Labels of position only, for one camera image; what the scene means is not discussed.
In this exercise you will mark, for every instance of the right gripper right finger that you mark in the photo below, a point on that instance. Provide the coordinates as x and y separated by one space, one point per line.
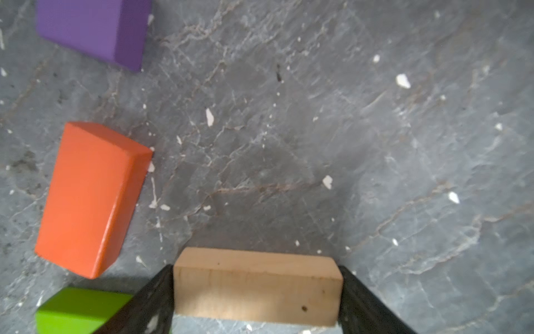
362 312

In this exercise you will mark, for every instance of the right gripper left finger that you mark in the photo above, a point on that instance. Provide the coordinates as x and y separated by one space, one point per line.
149 311

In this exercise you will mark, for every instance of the green rectangular block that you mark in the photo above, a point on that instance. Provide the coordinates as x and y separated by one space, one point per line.
78 310

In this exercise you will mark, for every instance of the red-orange rectangular block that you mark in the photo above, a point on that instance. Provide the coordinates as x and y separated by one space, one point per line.
97 179

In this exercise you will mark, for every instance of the purple cube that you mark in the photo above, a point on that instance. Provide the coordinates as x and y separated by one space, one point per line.
112 31

